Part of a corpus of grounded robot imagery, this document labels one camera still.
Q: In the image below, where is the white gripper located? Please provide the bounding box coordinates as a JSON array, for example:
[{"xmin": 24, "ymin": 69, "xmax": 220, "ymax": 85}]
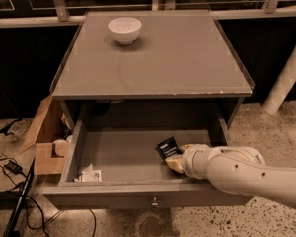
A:
[{"xmin": 165, "ymin": 144, "xmax": 213, "ymax": 180}]

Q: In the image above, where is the dark blue snack bar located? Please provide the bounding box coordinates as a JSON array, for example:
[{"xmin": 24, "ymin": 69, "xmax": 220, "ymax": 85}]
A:
[{"xmin": 156, "ymin": 137, "xmax": 182, "ymax": 160}]

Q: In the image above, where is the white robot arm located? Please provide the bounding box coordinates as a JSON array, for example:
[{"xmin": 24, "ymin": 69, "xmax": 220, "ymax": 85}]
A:
[{"xmin": 165, "ymin": 144, "xmax": 296, "ymax": 209}]

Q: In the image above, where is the grey open drawer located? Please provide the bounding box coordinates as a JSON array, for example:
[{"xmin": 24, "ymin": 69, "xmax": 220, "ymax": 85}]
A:
[{"xmin": 43, "ymin": 117, "xmax": 252, "ymax": 209}]

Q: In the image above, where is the round metal drawer knob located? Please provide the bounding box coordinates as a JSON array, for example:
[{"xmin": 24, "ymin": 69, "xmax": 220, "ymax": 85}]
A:
[{"xmin": 150, "ymin": 197, "xmax": 160, "ymax": 208}]

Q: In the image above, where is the grey nightstand cabinet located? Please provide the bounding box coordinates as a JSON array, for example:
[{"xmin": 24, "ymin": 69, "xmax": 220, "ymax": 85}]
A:
[{"xmin": 52, "ymin": 10, "xmax": 252, "ymax": 126}]

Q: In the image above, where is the white crumpled paper packet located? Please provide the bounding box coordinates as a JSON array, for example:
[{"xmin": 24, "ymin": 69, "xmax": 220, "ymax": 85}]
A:
[{"xmin": 74, "ymin": 164, "xmax": 102, "ymax": 182}]

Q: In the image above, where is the brown cardboard box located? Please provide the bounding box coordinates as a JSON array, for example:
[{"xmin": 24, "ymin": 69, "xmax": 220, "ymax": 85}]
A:
[{"xmin": 21, "ymin": 95, "xmax": 70, "ymax": 175}]

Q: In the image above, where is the white ceramic bowl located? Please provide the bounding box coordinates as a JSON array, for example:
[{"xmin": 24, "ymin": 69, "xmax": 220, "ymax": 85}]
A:
[{"xmin": 108, "ymin": 17, "xmax": 142, "ymax": 45}]

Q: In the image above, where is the black power adapter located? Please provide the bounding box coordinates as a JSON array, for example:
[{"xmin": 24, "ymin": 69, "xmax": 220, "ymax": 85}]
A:
[{"xmin": 4, "ymin": 161, "xmax": 22, "ymax": 174}]

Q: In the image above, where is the black stand leg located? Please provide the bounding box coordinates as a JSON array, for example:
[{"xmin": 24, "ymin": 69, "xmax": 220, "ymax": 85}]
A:
[{"xmin": 3, "ymin": 162, "xmax": 35, "ymax": 237}]

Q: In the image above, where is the black floor cable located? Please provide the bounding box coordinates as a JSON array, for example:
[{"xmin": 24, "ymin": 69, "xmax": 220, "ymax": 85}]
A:
[{"xmin": 0, "ymin": 153, "xmax": 98, "ymax": 237}]

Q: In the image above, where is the metal window rail frame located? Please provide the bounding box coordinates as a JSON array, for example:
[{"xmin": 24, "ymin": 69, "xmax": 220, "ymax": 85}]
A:
[{"xmin": 0, "ymin": 0, "xmax": 296, "ymax": 30}]

